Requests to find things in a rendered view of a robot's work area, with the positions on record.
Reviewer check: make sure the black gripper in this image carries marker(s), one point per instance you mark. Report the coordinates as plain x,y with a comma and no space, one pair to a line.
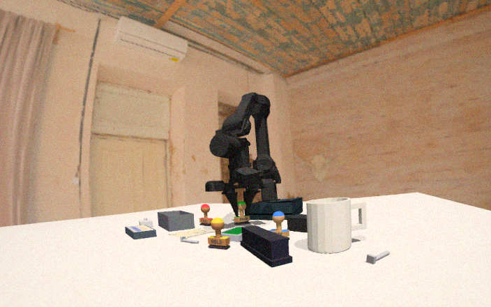
229,189

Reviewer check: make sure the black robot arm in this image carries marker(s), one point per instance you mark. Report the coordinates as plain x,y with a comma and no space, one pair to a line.
226,144

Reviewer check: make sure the red-handled rubber stamp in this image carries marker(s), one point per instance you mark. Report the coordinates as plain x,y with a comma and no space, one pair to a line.
205,221

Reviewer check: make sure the white mug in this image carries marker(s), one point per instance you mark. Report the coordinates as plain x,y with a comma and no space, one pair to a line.
329,223

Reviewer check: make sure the wooden stamp with blue cap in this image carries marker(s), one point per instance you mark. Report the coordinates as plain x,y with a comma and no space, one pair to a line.
278,217

